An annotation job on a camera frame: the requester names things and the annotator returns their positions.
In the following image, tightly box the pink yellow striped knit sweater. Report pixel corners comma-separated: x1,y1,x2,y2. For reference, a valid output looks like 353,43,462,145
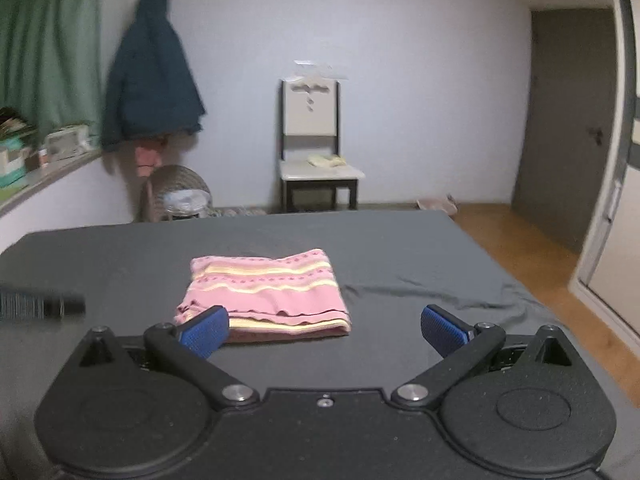
174,248,352,344

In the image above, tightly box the teal white box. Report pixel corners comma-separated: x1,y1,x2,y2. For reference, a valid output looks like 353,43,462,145
0,136,26,188

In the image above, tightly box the wicker laundry basket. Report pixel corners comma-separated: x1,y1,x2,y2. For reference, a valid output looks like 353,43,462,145
139,165,213,222

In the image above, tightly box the white wardrobe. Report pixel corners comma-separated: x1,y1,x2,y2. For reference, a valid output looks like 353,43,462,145
570,0,639,344

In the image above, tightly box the clear plastic container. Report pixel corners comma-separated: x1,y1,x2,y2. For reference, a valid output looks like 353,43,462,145
44,124,92,160

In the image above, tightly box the pink hanging cloth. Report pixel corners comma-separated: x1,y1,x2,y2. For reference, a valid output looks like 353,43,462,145
134,136,167,178

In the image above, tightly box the dark grey door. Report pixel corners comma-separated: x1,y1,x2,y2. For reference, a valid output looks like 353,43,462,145
512,9,617,252

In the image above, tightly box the yellow cloth on chair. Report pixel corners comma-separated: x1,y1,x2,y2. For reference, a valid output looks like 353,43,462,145
307,155,347,168

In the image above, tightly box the dark teal hanging jacket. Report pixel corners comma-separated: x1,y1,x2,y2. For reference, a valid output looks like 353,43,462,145
100,0,206,151

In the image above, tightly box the green curtain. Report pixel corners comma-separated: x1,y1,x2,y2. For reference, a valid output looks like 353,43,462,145
1,0,102,139

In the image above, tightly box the white black wooden chair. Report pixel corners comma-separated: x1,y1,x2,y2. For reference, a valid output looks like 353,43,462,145
278,75,364,212

